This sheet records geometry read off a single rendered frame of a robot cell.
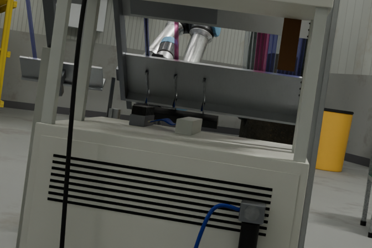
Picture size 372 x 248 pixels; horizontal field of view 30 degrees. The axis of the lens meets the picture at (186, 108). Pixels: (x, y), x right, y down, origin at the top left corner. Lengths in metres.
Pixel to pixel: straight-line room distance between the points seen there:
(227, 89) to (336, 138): 5.95
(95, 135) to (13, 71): 10.27
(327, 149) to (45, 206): 6.86
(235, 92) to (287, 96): 0.19
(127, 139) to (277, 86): 0.94
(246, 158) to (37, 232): 0.57
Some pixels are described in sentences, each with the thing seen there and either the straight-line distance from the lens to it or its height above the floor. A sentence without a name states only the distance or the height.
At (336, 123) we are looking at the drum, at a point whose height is 0.58.
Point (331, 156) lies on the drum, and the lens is 8.52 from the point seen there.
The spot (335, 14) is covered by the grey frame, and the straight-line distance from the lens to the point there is 2.14.
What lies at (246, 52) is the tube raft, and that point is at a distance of 2.49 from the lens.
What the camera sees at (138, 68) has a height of 0.80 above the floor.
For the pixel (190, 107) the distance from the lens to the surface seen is 2.65.
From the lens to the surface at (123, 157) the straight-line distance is 1.76.
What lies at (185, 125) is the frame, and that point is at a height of 0.65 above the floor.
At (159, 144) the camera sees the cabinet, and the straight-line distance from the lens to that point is 1.74.
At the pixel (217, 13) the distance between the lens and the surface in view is 2.39.
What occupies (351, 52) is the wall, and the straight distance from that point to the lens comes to 10.94.
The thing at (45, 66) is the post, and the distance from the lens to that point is 2.67.
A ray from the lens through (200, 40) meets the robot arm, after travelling 3.24.
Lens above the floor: 0.76
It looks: 2 degrees down
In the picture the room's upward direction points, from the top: 8 degrees clockwise
